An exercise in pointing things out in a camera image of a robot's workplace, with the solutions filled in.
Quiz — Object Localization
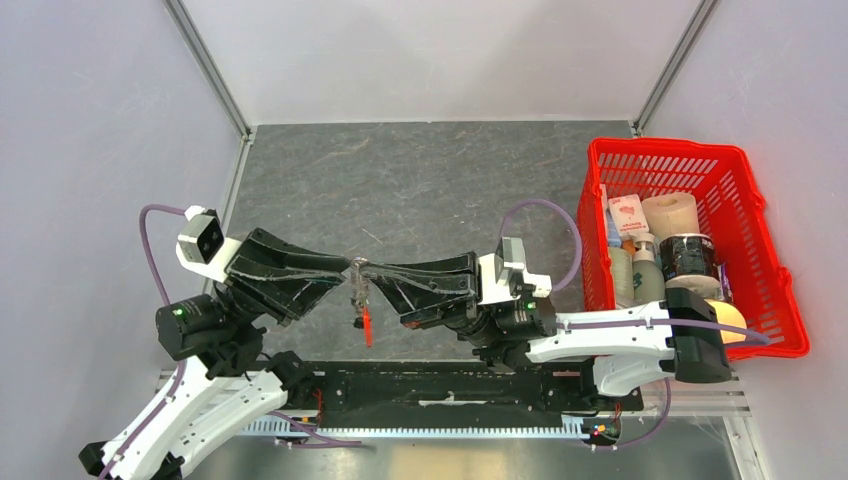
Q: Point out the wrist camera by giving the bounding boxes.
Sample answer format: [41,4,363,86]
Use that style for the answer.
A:
[175,205,242,283]
[478,237,552,305]

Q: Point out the white red carton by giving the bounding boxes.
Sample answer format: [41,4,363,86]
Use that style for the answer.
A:
[607,194,650,241]

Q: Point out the green soap dispenser bottle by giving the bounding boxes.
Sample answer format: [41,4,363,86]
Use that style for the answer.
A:
[632,232,665,304]

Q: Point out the toilet paper roll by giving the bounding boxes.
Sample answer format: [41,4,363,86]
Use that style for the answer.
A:
[642,192,701,242]

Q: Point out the aluminium frame post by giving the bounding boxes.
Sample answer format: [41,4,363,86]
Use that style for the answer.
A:
[162,0,252,139]
[630,0,720,137]

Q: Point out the left aluminium frame post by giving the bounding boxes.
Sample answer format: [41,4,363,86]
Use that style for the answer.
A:
[162,0,252,139]

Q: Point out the white cable duct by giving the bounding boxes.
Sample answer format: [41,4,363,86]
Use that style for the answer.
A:
[236,415,618,441]

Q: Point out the grey green bottle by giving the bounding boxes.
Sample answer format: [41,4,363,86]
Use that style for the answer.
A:
[608,247,634,307]

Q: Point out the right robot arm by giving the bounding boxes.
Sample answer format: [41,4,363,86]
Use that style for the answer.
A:
[354,252,731,409]

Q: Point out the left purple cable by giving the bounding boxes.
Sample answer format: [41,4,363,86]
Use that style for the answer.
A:
[97,203,200,480]

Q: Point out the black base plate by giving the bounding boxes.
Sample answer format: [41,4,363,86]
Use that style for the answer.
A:
[285,361,644,429]

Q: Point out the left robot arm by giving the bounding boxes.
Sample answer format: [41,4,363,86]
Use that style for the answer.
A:
[79,224,349,479]

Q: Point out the purple cable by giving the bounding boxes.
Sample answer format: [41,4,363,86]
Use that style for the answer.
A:
[97,203,200,480]
[496,198,773,347]

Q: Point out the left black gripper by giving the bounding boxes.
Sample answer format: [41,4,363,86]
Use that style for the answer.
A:
[219,223,357,327]

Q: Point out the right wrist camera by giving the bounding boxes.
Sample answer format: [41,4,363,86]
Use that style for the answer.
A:
[478,237,552,305]

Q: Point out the yellow round sponge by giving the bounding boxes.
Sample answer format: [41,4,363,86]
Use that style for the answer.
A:
[707,299,747,345]

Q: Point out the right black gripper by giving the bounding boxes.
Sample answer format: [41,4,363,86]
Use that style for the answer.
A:
[360,253,503,350]

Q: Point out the right aluminium frame post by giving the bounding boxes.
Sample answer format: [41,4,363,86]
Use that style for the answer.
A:
[630,0,720,137]

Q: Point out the red plastic basket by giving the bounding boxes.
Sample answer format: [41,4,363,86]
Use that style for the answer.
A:
[577,138,810,361]

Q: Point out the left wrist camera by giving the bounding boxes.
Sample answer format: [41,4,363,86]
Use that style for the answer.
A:
[175,205,242,283]

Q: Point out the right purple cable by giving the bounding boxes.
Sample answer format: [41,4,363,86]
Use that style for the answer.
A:
[496,198,773,347]

